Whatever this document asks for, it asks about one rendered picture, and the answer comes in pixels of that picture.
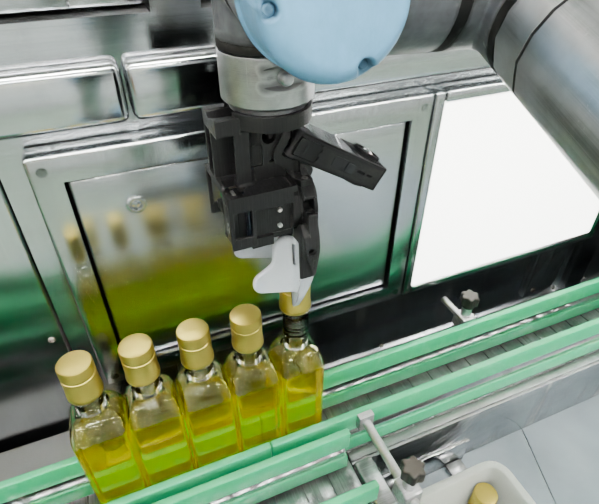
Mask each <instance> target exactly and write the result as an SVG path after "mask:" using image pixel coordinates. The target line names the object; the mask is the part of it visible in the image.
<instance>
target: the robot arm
mask: <svg viewBox="0 0 599 504"><path fill-rule="evenodd" d="M211 4H212V14H213V24H214V34H215V42H216V57H217V67H218V77H219V87H220V96H221V98H222V99H223V101H224V103H221V104H214V105H208V106H202V114H203V122H204V130H205V138H206V146H207V154H208V162H209V163H206V164H205V171H206V179H207V186H208V194H209V202H210V209H211V213H216V212H220V211H222V213H223V214H224V218H225V227H226V232H225V235H226V237H227V238H228V239H229V241H230V243H231V245H232V251H233V252H234V254H235V255H236V256H237V257H238V258H272V261H271V263H270V265H269V266H267V267H266V268H265V269H264V270H262V271H261V272H260V273H258V274H257V275H256V276H255V277H254V279H253V288H254V290H255V291H256V292H258V293H278V292H291V297H292V305H293V307H294V306H297V305H299V304H300V303H301V301H302V300H303V298H304V296H305V295H306V293H307V291H308V289H309V287H310V285H311V282H312V280H313V277H314V275H315V274H316V270H317V265H318V260H319V255H320V234H319V227H318V200H317V191H316V187H315V184H314V182H313V178H312V177H311V176H310V175H311V174H312V171H313V168H312V167H315V168H317V169H320V170H322V171H325V172H327V173H330V174H332V175H335V176H337V177H340V178H342V179H344V180H346V181H347V182H349V183H351V184H353V185H355V186H359V187H361V186H362V187H365V188H367V189H370V190H372V191H373V190H374V189H375V187H376V186H377V184H378V183H379V181H380V180H381V178H382V177H383V175H384V174H385V172H386V171H387V169H386V168H385V167H384V166H383V165H382V164H381V163H380V162H379V161H378V160H379V159H380V158H379V157H378V156H377V155H376V154H375V153H373V152H372V151H371V150H370V149H369V148H366V147H364V146H362V145H360V144H358V143H355V144H352V143H350V142H348V141H346V140H344V139H342V138H339V137H337V136H335V135H333V134H331V133H329V132H327V131H325V130H322V129H320V128H318V127H316V126H314V125H312V124H310V123H309V122H310V120H311V118H312V98H313V96H314V93H315V84H321V85H332V84H340V83H344V82H348V81H351V80H354V79H356V78H357V77H359V76H360V75H362V74H364V73H365V72H367V71H368V70H369V69H371V68H372V67H374V66H376V65H378V64H379V63H380V62H381V61H382V60H383V59H384V58H385V57H386V56H391V55H403V54H414V53H429V52H440V51H451V50H464V49H472V50H476V51H478V52H479V53H480V54H481V55H482V57H483V58H484V59H485V61H486V62H487V63H488V64H489V66H490V67H491V68H492V69H493V70H494V71H495V73H496V74H497V75H498V76H499V77H500V79H501V80H502V81H503V82H504V83H505V85H506V86H507V87H508V88H509V90H510V91H511V92H512V93H513V95H514V96H515V97H516V98H517V100H518V101H519V102H520V103H521V104H522V106H523V107H524V108H525V109H526V111H527V112H528V113H529V114H530V116H531V117H532V118H533V119H534V120H535V122H536V123H537V124H538V125H539V127H540V128H541V129H542V130H543V132H544V133H545V134H546V135H547V136H548V138H549V139H550V140H551V141H552V143H553V144H554V145H555V146H556V148H557V149H558V150H559V151H560V153H561V154H562V155H563V156H564V157H565V159H566V160H567V161H568V162H569V164H570V165H571V166H572V167H573V169H574V170H575V171H576V172H577V173H578V175H579V176H580V177H581V178H582V180H583V181H584V182H585V183H586V185H587V186H588V187H589V188H590V189H591V191H592V192H593V193H594V194H595V196H596V197H597V198H598V199H599V0H211ZM311 166H312V167H311ZM211 178H212V180H213V181H214V183H215V185H216V186H217V188H218V189H219V191H220V196H221V197H222V198H218V199H217V201H214V199H213V191H212V183H211ZM293 228H294V229H293ZM292 234H293V236H292Z"/></svg>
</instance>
